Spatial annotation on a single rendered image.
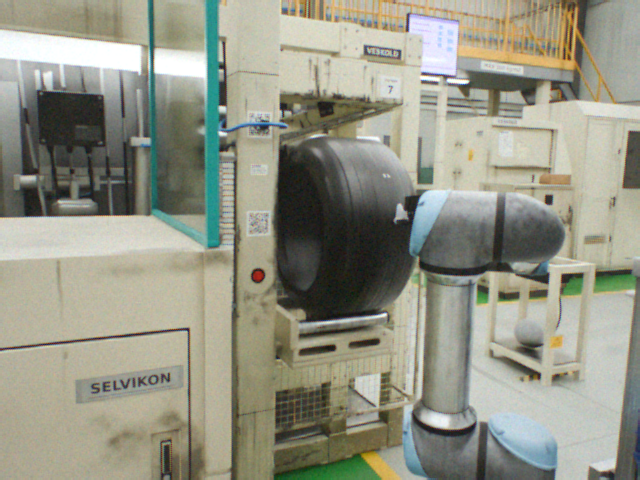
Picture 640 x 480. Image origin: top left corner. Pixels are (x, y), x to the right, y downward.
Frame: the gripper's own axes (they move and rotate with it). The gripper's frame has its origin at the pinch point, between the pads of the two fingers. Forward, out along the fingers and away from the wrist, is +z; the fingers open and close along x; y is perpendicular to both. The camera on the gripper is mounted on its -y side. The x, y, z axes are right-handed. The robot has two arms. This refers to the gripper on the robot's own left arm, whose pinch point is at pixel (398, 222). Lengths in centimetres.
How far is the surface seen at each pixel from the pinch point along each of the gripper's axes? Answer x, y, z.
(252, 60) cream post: 37, 47, 17
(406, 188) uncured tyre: -5.6, 10.2, 3.4
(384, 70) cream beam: -24, 58, 42
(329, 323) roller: 13.9, -30.9, 18.6
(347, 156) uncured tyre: 10.8, 20.1, 9.8
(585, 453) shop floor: -143, -119, 50
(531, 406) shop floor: -160, -113, 99
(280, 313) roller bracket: 28.7, -26.8, 22.4
